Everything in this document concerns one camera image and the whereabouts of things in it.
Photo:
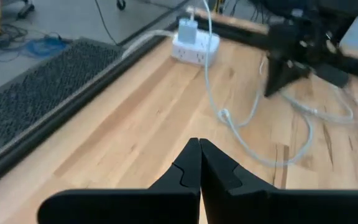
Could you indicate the white square power strip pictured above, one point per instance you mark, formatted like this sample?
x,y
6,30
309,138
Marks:
x,y
197,53

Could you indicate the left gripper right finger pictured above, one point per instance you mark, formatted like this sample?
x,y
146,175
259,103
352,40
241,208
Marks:
x,y
275,205

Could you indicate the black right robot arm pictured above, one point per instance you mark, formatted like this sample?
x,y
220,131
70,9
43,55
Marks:
x,y
337,12

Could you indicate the light blue wall charger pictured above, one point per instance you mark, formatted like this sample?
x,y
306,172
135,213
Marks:
x,y
187,31

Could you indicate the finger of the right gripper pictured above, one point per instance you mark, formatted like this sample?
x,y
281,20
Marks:
x,y
332,77
284,76

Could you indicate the black perforated computer case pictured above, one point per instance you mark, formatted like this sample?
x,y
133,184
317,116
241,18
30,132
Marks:
x,y
42,87

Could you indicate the black caster wheel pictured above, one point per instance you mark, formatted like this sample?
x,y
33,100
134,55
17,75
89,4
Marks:
x,y
121,4

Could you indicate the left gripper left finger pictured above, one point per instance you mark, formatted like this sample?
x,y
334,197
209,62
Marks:
x,y
129,205

